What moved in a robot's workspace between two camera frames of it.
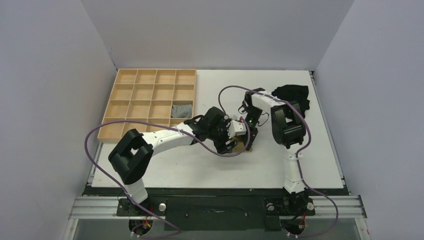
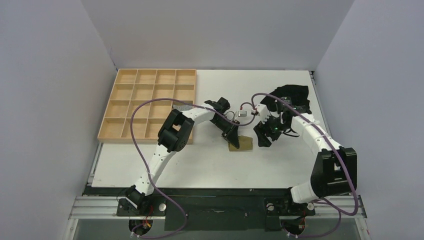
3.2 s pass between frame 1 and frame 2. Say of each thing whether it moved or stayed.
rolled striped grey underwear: stayed
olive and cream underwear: stayed
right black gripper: moved
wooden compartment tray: stayed
